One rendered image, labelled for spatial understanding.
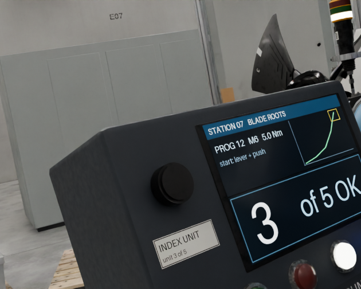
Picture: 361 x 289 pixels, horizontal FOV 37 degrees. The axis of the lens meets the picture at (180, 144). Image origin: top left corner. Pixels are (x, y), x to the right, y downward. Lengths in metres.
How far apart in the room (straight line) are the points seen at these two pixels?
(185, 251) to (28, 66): 6.10
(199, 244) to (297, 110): 0.16
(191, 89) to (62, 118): 1.67
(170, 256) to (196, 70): 6.62
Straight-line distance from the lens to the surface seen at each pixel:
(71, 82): 6.48
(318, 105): 0.49
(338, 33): 1.21
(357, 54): 1.19
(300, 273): 0.42
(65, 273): 4.10
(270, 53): 1.48
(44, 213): 6.47
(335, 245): 0.46
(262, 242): 0.40
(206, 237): 0.38
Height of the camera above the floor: 1.27
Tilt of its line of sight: 5 degrees down
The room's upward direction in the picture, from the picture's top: 10 degrees counter-clockwise
